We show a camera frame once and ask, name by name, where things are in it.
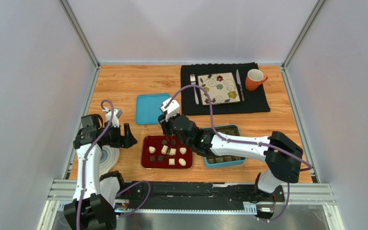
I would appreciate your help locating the blue chocolate tin box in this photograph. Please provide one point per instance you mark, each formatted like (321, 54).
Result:
(213, 162)

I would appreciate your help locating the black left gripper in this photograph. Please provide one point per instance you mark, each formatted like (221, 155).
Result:
(124, 141)

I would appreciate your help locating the silver table knife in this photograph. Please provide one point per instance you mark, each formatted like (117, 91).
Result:
(239, 84)

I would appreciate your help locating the floral square plate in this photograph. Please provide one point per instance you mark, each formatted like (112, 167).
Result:
(221, 88)

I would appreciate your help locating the black cloth placemat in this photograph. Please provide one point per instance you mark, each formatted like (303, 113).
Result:
(254, 101)

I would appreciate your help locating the blue tin lid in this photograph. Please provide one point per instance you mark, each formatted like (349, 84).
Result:
(148, 108)

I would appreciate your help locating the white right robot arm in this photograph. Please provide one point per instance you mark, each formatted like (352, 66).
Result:
(282, 156)

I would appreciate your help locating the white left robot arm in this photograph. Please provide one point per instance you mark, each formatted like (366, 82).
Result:
(92, 206)

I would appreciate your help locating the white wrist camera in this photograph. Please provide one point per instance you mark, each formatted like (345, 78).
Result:
(170, 108)
(113, 116)

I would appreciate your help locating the white round plate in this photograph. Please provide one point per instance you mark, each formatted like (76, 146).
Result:
(108, 160)

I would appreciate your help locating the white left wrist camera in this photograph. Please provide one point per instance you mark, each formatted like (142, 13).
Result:
(113, 116)

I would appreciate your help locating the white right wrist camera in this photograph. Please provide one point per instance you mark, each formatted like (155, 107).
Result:
(170, 108)

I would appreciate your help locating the silver fork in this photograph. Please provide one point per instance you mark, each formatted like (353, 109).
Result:
(193, 82)

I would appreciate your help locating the orange mug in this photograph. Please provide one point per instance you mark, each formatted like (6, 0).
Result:
(254, 79)

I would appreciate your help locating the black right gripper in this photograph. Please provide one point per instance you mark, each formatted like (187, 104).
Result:
(167, 123)

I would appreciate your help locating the red chocolate tray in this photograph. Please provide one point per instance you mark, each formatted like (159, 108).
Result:
(157, 156)

